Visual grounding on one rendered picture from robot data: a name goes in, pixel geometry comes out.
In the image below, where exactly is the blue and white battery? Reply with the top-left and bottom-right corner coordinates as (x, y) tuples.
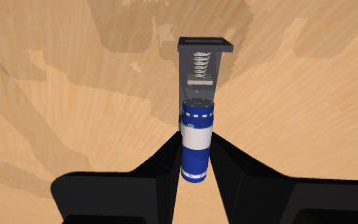
(181, 98), (215, 183)

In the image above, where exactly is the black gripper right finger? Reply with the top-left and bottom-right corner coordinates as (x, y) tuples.
(209, 132), (358, 224)

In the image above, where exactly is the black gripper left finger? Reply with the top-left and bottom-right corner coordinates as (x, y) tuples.
(51, 131), (183, 224)

